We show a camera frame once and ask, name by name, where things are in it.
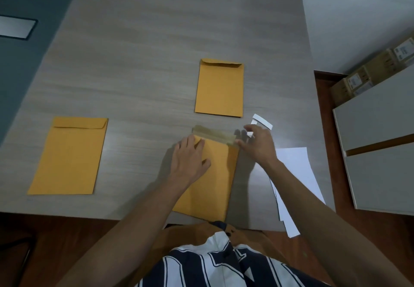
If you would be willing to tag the person's left hand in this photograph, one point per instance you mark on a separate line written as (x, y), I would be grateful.
(186, 164)

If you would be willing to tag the person's right hand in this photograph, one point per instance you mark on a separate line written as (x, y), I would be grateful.
(262, 149)

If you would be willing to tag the person's left thumb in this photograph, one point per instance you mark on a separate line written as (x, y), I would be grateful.
(206, 164)

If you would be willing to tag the person's right thumb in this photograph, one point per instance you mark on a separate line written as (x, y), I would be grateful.
(241, 143)

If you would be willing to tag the person's left little finger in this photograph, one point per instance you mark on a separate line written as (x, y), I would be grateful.
(177, 149)

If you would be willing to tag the person's left middle finger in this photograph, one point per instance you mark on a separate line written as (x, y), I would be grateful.
(193, 143)

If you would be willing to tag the small white liner piece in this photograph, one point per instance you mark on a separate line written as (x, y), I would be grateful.
(250, 134)

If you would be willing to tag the open-flap yellow envelope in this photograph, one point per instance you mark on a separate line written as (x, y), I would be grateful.
(213, 183)

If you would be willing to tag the person's right forearm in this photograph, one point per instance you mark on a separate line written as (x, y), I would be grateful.
(323, 231)

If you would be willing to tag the person's left forearm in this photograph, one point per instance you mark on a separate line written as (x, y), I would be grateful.
(135, 231)

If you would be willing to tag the white liner strip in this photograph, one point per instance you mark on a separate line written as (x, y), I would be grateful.
(262, 121)

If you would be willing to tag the closed yellow envelope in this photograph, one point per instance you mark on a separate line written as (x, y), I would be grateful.
(69, 157)
(220, 89)

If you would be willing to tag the white paper sheet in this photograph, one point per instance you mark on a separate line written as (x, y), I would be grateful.
(300, 170)
(289, 225)

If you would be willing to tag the navy white striped shirt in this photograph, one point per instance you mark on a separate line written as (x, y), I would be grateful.
(220, 267)

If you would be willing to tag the cardboard box with white label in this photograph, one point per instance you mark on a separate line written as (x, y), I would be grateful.
(404, 51)
(383, 65)
(357, 81)

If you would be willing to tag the white drawer front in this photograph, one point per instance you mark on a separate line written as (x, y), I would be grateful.
(385, 183)
(375, 115)

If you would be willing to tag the white drawer cabinet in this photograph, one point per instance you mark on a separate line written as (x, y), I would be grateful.
(381, 154)

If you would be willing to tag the black chair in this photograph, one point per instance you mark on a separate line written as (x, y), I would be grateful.
(14, 257)

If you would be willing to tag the grey floor box cover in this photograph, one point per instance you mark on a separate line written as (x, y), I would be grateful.
(14, 27)

